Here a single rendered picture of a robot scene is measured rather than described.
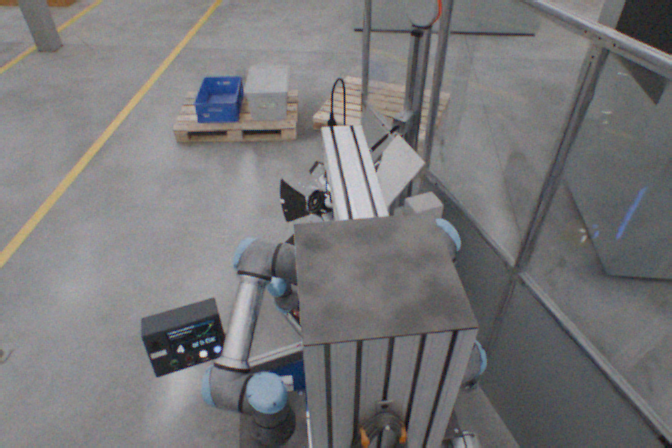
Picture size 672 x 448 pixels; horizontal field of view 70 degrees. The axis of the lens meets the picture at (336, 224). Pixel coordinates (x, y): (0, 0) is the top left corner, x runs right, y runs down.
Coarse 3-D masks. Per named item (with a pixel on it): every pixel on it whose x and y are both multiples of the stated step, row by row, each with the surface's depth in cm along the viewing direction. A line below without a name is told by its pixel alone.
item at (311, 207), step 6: (312, 192) 217; (318, 192) 215; (324, 192) 212; (312, 198) 216; (318, 198) 214; (324, 198) 210; (306, 204) 217; (312, 204) 216; (318, 204) 212; (324, 204) 210; (312, 210) 214; (318, 210) 211; (324, 210) 211; (330, 210) 213; (318, 216) 215
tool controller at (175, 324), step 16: (192, 304) 171; (208, 304) 170; (144, 320) 165; (160, 320) 164; (176, 320) 163; (192, 320) 162; (208, 320) 164; (144, 336) 158; (160, 336) 160; (176, 336) 162; (192, 336) 164; (208, 336) 167; (224, 336) 169; (160, 352) 163; (192, 352) 167; (208, 352) 169; (160, 368) 165; (176, 368) 168
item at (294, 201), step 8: (288, 184) 235; (280, 192) 243; (288, 192) 236; (296, 192) 230; (288, 200) 238; (296, 200) 232; (304, 200) 227; (288, 208) 241; (296, 208) 236; (304, 208) 231; (288, 216) 243; (296, 216) 239; (304, 216) 235
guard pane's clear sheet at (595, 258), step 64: (384, 0) 268; (384, 64) 288; (448, 64) 225; (512, 64) 184; (576, 64) 156; (448, 128) 239; (512, 128) 194; (640, 128) 140; (512, 192) 204; (576, 192) 170; (640, 192) 146; (512, 256) 215; (576, 256) 178; (640, 256) 152; (576, 320) 187; (640, 320) 158; (640, 384) 164
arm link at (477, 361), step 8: (440, 224) 144; (448, 224) 144; (448, 232) 142; (456, 232) 144; (448, 240) 142; (456, 240) 144; (448, 248) 143; (456, 248) 145; (480, 344) 154; (472, 352) 150; (480, 352) 153; (472, 360) 150; (480, 360) 152; (472, 368) 151; (480, 368) 152; (464, 376) 150; (472, 376) 152
